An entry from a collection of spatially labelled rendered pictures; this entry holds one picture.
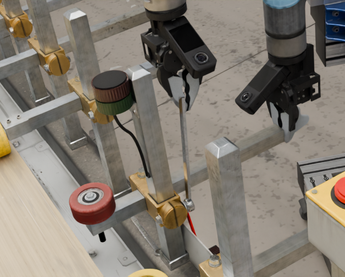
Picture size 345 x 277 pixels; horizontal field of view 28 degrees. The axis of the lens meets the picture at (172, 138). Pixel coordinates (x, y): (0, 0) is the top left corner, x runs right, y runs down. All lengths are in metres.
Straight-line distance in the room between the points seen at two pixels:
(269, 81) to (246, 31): 2.30
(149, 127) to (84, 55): 0.25
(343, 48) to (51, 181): 0.82
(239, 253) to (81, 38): 0.53
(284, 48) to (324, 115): 1.65
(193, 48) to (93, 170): 0.58
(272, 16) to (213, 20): 2.50
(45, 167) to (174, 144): 1.10
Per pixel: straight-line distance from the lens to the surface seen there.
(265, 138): 1.38
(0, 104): 2.16
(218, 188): 0.95
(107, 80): 1.09
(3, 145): 1.38
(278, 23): 1.27
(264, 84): 1.31
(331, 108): 2.97
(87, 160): 1.68
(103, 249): 1.55
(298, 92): 1.36
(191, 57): 1.14
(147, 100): 1.13
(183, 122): 1.23
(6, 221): 1.26
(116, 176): 1.50
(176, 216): 1.25
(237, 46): 3.47
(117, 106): 1.09
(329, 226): 0.70
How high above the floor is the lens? 1.69
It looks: 36 degrees down
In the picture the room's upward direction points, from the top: 10 degrees counter-clockwise
